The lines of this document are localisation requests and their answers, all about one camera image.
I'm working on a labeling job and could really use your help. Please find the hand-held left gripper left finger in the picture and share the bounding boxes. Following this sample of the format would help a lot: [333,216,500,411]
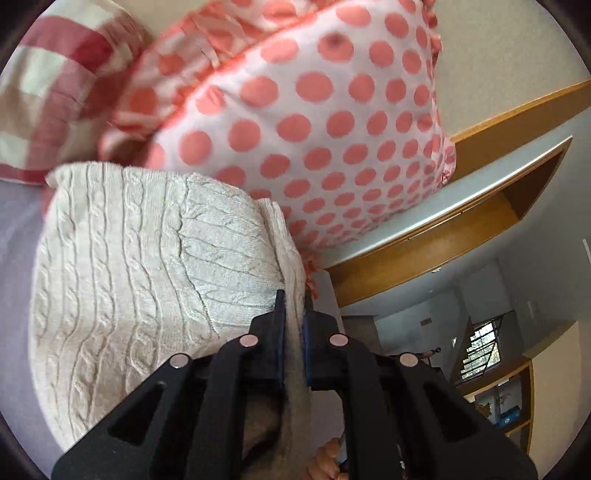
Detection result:
[51,290,289,480]

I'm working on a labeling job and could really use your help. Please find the window with railing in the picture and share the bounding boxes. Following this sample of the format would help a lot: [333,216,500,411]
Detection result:
[455,318,504,385]

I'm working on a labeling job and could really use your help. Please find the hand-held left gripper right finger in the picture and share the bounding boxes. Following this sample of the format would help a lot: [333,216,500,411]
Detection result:
[302,295,539,480]

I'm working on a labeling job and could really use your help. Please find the lavender bed sheet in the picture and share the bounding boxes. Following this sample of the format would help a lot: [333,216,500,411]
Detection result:
[0,178,70,462]

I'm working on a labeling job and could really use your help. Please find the cream cable-knit sweater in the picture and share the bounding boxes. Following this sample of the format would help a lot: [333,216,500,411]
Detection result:
[28,162,319,480]

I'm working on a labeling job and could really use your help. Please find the pink polka dot pillow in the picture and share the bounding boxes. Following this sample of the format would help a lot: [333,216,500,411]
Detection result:
[99,0,458,301]

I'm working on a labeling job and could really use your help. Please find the person's right hand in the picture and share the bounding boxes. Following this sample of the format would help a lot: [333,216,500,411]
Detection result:
[305,436,349,480]

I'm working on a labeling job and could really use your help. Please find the wooden shelf unit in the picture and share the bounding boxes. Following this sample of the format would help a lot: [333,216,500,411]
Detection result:
[457,355,536,455]

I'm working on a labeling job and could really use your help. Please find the red checked pillow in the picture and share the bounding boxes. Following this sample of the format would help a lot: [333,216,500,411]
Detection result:
[0,4,155,185]

